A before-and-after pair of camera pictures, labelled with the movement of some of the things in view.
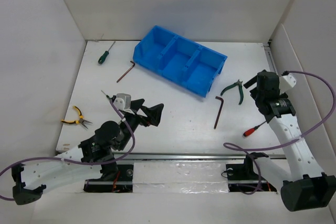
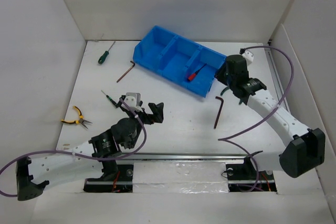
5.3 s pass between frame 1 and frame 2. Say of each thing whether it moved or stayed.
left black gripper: stayed
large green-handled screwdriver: stayed
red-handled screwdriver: moved
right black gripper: moved
